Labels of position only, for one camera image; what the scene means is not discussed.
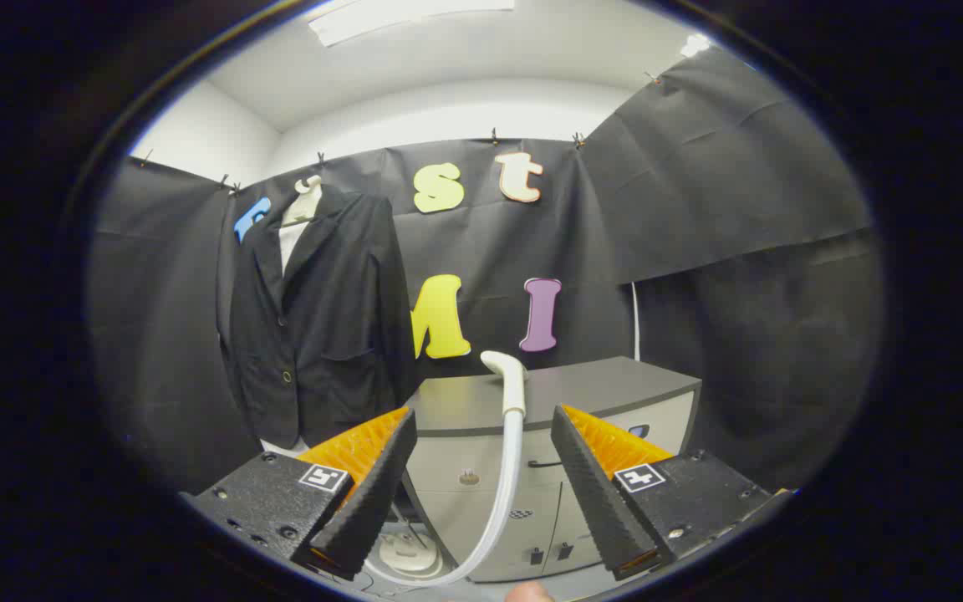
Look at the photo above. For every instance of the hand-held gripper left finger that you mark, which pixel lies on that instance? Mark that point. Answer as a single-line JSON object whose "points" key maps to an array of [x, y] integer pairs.
{"points": [[373, 502]]}

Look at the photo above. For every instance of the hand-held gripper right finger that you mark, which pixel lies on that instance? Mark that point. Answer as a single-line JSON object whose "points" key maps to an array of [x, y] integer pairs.
{"points": [[598, 502]]}

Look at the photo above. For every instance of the white garment steamer base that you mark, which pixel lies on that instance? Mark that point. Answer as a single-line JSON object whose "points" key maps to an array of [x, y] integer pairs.
{"points": [[406, 553]]}

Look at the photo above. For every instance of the white garment steamer head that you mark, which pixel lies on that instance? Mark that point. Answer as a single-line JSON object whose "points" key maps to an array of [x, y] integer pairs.
{"points": [[513, 385]]}

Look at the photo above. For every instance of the black suit jacket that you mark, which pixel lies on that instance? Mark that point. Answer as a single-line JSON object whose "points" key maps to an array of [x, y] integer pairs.
{"points": [[339, 318]]}

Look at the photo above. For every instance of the grey cabinet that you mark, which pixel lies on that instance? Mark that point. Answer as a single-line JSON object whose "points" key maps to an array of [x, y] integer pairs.
{"points": [[607, 385]]}

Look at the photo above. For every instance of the white plastic hanger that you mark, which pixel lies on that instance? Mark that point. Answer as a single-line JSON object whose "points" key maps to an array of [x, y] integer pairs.
{"points": [[308, 186]]}

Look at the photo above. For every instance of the black backdrop cloth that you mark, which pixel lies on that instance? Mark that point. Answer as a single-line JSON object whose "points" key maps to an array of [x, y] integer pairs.
{"points": [[699, 184]]}

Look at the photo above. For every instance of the small ceiling light panel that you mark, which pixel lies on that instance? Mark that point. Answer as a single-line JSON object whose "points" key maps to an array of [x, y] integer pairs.
{"points": [[695, 45]]}

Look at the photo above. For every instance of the long ceiling light panel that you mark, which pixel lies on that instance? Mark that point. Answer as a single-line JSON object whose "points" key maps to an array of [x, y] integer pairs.
{"points": [[398, 17]]}

